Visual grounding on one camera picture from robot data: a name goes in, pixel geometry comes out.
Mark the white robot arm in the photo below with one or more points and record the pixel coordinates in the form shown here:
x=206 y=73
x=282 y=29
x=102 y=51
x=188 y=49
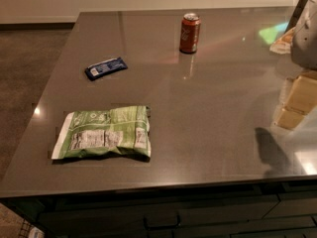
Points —
x=298 y=96

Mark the blue rxbar blueberry wrapper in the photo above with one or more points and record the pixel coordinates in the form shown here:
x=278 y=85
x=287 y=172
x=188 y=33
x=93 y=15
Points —
x=105 y=67

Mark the green jalapeno chip bag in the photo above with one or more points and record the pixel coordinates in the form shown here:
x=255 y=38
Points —
x=87 y=134

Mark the orange soda can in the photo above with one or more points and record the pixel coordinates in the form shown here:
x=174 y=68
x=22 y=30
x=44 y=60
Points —
x=189 y=35

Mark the dark cabinet drawers under table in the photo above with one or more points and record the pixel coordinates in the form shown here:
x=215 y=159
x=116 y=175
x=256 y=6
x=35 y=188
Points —
x=247 y=210

